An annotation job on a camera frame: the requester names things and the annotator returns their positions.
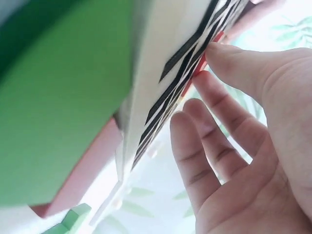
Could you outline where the person's right hand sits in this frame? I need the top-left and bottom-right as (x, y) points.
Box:
(169, 41), (312, 234)

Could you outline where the thin red strip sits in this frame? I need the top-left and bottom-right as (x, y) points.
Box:
(180, 31), (225, 98)

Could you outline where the white box with black stripes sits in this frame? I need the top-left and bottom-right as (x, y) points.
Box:
(116, 0), (252, 182)

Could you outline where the small green block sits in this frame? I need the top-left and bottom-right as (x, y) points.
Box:
(55, 203), (92, 234)

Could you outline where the green mat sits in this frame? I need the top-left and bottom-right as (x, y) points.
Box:
(0, 0), (156, 208)

